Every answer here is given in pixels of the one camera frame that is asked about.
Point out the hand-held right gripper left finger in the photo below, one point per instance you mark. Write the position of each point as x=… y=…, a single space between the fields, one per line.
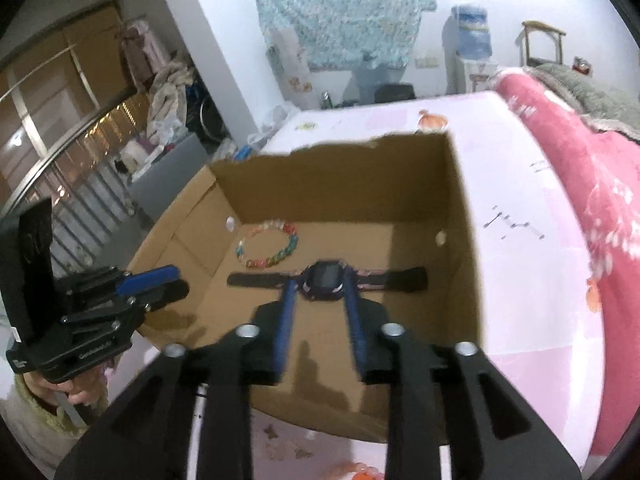
x=285 y=320

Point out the person's left forearm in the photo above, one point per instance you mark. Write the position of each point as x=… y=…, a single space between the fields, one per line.
x=30 y=425

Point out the white floral hanging bag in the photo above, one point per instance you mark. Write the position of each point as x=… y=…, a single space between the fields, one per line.
x=292 y=65

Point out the pink floral blanket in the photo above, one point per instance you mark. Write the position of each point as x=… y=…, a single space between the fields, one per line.
x=590 y=160

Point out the grey cabinet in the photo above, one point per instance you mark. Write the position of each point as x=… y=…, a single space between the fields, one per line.
x=165 y=175

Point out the brown cardboard box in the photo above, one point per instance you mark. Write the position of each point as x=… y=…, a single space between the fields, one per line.
x=350 y=200

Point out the digital wristwatch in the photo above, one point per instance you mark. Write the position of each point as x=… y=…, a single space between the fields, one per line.
x=325 y=280

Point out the white water dispenser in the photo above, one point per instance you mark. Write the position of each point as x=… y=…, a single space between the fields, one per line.
x=467 y=75

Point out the brown sliding door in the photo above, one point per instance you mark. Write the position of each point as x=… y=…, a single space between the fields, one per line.
x=50 y=110

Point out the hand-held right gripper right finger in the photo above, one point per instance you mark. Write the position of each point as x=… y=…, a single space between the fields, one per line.
x=352 y=325

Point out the white plastic bag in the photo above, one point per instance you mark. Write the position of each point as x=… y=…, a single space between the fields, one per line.
x=275 y=115

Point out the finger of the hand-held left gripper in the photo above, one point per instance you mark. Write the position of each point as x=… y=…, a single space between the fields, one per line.
x=150 y=276
x=165 y=295

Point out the pile of pale clothes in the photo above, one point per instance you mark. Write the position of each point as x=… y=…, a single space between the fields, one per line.
x=160 y=85

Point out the person's left hand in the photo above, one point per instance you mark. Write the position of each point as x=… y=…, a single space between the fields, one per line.
x=70 y=395

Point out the blue water jug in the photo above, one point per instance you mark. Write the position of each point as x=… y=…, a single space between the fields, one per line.
x=470 y=30

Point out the grey fuzzy blanket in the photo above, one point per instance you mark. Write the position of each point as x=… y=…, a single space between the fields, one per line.
x=590 y=95

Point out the wooden chair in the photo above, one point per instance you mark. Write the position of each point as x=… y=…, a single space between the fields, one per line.
x=542 y=27

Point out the teal floral hanging cloth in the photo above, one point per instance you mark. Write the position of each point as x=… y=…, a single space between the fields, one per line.
x=340 y=10

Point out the white wall socket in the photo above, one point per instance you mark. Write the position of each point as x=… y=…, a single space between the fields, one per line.
x=426 y=61

